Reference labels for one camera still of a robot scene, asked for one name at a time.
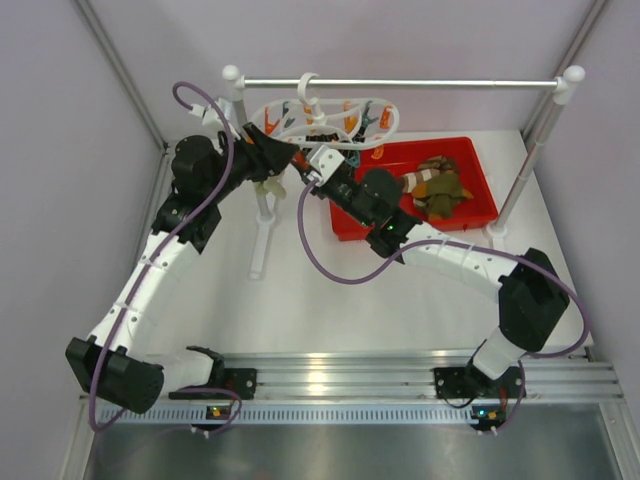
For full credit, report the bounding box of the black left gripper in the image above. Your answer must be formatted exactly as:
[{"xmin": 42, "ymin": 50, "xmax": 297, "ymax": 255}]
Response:
[{"xmin": 204, "ymin": 122, "xmax": 300, "ymax": 204}]

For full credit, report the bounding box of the orange clothes peg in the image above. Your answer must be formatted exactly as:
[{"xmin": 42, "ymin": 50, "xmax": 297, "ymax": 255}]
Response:
[{"xmin": 291, "ymin": 151, "xmax": 310, "ymax": 175}]

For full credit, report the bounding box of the black white striped sock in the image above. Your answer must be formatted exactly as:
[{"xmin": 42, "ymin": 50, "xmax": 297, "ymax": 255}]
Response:
[{"xmin": 304, "ymin": 132, "xmax": 349, "ymax": 148}]

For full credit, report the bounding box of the white round clip hanger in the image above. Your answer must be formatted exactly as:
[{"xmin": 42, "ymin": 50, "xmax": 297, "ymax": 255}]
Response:
[{"xmin": 251, "ymin": 72, "xmax": 400, "ymax": 151}]

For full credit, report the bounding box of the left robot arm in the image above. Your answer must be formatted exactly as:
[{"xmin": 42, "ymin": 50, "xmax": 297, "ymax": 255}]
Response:
[{"xmin": 65, "ymin": 123, "xmax": 299, "ymax": 414}]

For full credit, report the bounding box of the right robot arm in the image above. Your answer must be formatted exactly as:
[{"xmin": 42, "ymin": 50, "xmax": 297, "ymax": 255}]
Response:
[{"xmin": 299, "ymin": 166, "xmax": 569, "ymax": 399}]

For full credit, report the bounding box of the pale green sock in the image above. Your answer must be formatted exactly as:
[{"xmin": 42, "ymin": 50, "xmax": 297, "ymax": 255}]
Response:
[{"xmin": 254, "ymin": 174, "xmax": 287, "ymax": 199}]

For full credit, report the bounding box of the brown beige striped sock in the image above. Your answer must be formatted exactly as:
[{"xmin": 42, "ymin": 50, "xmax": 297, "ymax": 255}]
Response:
[{"xmin": 395, "ymin": 155, "xmax": 459, "ymax": 193}]

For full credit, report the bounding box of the red plastic tray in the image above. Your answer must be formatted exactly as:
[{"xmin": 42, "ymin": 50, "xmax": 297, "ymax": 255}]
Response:
[{"xmin": 339, "ymin": 137, "xmax": 498, "ymax": 232}]

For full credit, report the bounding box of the white metal drying rack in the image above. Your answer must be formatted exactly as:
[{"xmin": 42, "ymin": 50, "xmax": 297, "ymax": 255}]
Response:
[{"xmin": 221, "ymin": 63, "xmax": 587, "ymax": 281}]

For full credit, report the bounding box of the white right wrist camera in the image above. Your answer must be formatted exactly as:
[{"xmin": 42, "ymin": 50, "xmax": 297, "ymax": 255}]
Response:
[{"xmin": 307, "ymin": 145, "xmax": 345, "ymax": 186}]

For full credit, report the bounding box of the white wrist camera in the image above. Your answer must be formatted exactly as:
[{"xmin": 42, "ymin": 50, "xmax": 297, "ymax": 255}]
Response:
[
  {"xmin": 190, "ymin": 97, "xmax": 232, "ymax": 131},
  {"xmin": 307, "ymin": 145, "xmax": 345, "ymax": 186}
]

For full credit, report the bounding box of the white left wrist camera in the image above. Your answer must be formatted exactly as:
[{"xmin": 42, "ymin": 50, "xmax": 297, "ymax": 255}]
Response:
[{"xmin": 190, "ymin": 97, "xmax": 232, "ymax": 131}]

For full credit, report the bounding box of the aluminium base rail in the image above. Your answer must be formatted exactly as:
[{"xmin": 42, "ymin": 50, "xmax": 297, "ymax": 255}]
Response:
[{"xmin": 97, "ymin": 351, "xmax": 624, "ymax": 428}]

